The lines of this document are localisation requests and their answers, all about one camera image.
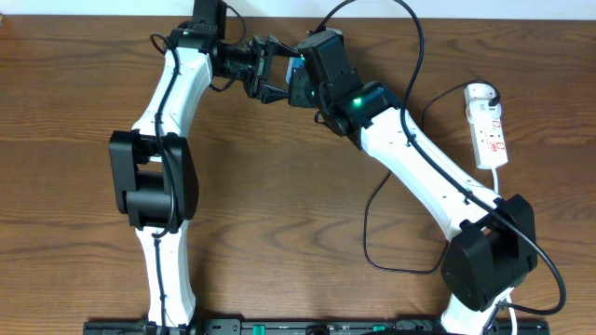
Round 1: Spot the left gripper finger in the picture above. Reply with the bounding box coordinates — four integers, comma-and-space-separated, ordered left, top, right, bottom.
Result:
258, 84, 290, 104
266, 34, 301, 58

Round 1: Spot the blue Galaxy smartphone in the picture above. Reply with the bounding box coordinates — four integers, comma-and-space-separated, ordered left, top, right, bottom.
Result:
285, 57, 304, 86

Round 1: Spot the black charger cable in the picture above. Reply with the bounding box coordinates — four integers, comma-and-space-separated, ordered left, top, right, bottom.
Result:
362, 78, 502, 275

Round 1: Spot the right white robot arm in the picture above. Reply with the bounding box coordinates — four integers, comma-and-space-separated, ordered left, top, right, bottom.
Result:
297, 30, 537, 334

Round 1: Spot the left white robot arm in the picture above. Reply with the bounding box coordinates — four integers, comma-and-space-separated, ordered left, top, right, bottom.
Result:
109, 27, 305, 334

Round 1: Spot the white power strip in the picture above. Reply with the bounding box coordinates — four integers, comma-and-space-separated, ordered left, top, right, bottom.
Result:
465, 83, 508, 169

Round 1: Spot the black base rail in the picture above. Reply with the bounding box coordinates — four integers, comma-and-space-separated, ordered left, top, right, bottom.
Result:
83, 317, 550, 335

